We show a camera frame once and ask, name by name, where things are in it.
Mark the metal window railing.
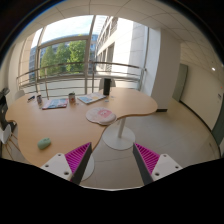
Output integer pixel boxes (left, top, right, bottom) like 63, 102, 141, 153
16, 61, 146, 98

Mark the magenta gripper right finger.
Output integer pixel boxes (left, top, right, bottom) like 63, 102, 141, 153
133, 143, 182, 185

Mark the white chair at left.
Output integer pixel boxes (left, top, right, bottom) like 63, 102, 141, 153
0, 124, 14, 144

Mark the white table pedestal leg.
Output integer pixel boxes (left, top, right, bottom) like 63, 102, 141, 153
103, 118, 135, 150

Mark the black device at left edge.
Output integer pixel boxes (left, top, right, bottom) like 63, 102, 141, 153
0, 87, 16, 131

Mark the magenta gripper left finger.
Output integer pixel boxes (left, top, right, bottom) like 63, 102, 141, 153
42, 143, 92, 185

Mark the blue white magazine right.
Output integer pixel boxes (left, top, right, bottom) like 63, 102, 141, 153
79, 92, 105, 104

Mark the black cylindrical speaker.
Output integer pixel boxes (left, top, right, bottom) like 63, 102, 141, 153
103, 78, 111, 96

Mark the colourful magazine left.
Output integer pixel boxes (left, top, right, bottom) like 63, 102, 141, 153
42, 98, 68, 110

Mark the round pink mouse pad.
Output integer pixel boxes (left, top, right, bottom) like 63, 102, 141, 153
86, 107, 117, 125

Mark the red drink can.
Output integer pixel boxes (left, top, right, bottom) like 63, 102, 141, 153
37, 95, 42, 105

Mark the dark printed mug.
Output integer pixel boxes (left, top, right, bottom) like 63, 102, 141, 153
68, 92, 76, 103

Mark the grey door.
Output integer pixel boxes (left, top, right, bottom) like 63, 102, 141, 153
173, 64, 188, 101

